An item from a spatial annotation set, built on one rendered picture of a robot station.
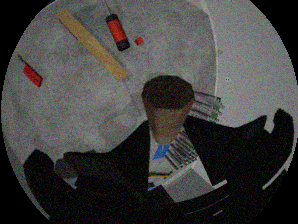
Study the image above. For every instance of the blue flat strip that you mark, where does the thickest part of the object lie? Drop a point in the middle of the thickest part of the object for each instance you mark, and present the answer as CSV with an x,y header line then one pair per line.
x,y
161,152

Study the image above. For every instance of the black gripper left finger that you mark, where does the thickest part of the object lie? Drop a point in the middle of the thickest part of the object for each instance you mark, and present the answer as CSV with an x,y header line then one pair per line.
x,y
127,163

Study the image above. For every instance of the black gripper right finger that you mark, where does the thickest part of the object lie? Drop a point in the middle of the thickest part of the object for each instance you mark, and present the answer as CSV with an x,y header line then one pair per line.
x,y
219,146

